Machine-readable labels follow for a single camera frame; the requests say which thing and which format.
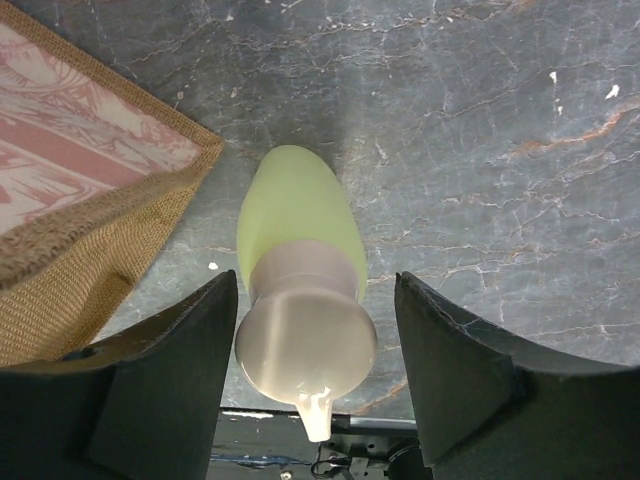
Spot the brown canvas tote bag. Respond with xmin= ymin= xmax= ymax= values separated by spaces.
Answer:
xmin=1 ymin=2 xmax=223 ymax=366

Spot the large green beige-cap bottle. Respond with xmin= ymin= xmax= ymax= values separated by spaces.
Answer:
xmin=235 ymin=145 xmax=377 ymax=442

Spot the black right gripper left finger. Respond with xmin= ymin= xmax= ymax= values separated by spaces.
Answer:
xmin=1 ymin=271 xmax=238 ymax=479

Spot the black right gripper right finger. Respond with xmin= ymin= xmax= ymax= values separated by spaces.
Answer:
xmin=394 ymin=272 xmax=639 ymax=479

